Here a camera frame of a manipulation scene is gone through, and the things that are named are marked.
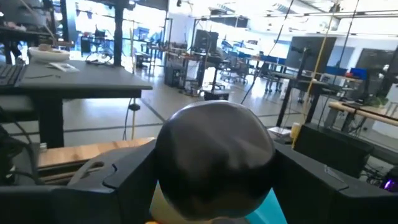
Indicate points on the computer with purple light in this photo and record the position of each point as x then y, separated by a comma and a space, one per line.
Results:
390, 183

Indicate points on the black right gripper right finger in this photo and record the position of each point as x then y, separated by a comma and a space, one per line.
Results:
326, 202

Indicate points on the wooden table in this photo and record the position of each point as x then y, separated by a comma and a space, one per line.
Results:
367, 114

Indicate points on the black desk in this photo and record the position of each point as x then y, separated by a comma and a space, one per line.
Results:
77, 81

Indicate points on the white paper sheet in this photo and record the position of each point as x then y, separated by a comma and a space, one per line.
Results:
63, 67

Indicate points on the black monitor on stand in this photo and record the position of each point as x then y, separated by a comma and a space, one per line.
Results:
311, 53

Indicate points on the black keyboard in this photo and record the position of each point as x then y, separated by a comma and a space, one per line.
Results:
9, 74

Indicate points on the dark round fruit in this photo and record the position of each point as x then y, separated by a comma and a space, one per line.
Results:
214, 155

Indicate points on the black box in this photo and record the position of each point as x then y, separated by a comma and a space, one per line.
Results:
332, 146

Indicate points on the blue collapsible bowl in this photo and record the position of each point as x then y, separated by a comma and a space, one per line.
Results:
267, 213

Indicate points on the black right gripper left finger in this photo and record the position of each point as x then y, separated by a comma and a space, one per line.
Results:
93, 199

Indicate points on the white bowl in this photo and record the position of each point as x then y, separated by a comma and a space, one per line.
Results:
48, 54

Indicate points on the black pillar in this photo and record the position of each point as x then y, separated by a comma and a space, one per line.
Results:
118, 31

